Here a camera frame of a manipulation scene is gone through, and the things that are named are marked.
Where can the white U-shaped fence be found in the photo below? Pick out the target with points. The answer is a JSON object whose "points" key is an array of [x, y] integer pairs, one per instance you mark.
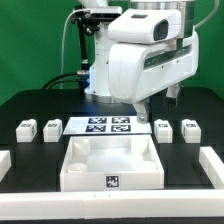
{"points": [[118, 204]]}

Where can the white square tabletop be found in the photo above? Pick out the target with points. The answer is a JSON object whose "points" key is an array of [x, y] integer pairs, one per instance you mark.
{"points": [[104, 163]]}

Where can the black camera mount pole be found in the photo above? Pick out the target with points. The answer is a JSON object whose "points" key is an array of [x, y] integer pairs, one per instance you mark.
{"points": [[83, 40]]}

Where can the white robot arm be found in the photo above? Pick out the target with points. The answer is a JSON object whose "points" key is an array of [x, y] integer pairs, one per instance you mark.
{"points": [[145, 22]]}

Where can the white marker base plate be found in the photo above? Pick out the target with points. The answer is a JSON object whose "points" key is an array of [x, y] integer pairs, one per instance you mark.
{"points": [[105, 125]]}

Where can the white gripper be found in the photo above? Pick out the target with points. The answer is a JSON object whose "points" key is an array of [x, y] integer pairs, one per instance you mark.
{"points": [[131, 79]]}

